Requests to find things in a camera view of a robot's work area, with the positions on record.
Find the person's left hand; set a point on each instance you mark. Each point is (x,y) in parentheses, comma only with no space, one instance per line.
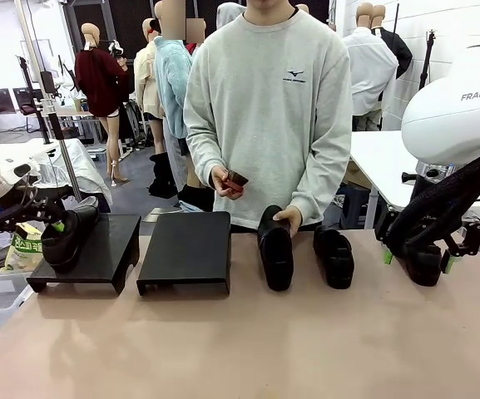
(291,216)

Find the white cloth covered table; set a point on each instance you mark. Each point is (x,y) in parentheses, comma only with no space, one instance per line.
(90,174)

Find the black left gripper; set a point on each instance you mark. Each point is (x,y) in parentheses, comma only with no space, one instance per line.
(36,210)

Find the mannequin in light blue fleece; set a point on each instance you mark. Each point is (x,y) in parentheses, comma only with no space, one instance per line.
(173,91)

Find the person's left forearm grey sleeve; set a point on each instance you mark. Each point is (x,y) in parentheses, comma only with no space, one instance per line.
(323,183)

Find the black leather buckle loafer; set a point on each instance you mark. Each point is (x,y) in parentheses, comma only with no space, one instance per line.
(69,245)
(335,262)
(277,266)
(424,270)

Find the black tripod stand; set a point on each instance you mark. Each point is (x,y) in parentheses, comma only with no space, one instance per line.
(427,62)

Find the mannequin in maroon sweater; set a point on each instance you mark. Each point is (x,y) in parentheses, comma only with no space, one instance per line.
(98,83)

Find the person's right forearm grey sleeve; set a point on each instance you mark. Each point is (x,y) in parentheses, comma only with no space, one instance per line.
(206,158)

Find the mannequin in white shirt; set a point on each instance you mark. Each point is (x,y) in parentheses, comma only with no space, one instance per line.
(368,70)

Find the mannequin in black jacket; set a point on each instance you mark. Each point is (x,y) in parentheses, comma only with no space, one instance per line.
(399,52)

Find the person in grey sweatshirt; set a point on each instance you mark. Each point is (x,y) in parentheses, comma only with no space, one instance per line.
(264,124)

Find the light blue cloth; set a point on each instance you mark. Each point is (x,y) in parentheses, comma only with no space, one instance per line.
(189,206)

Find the black shoe stand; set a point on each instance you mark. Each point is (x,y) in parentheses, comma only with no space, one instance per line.
(106,249)
(185,249)

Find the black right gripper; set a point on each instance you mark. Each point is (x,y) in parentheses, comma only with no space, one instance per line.
(447,228)

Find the red-brown shoe brush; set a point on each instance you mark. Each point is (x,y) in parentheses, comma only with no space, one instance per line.
(237,179)

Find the black bag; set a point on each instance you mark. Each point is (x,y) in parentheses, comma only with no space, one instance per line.
(196,197)

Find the brown cardboard box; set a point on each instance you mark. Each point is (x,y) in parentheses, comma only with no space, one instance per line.
(356,174)

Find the metal pole stand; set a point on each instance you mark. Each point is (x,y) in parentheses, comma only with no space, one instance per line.
(70,166)

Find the mannequin in beige jacket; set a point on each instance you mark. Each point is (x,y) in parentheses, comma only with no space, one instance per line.
(146,83)

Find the black office chair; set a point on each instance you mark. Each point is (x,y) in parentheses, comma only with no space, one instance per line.
(27,108)
(2,101)

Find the person's right hand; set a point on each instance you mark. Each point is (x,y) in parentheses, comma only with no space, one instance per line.
(223,187)

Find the dark blue crate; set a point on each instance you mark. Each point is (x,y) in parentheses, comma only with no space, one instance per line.
(356,208)

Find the black boots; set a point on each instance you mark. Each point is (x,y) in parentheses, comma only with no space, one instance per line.
(162,178)

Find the white black VR headset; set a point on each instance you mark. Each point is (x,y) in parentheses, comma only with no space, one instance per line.
(115,47)

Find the white work table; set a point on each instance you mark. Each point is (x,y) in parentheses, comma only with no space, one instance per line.
(385,162)

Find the green white snack bag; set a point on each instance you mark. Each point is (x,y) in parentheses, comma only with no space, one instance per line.
(23,253)

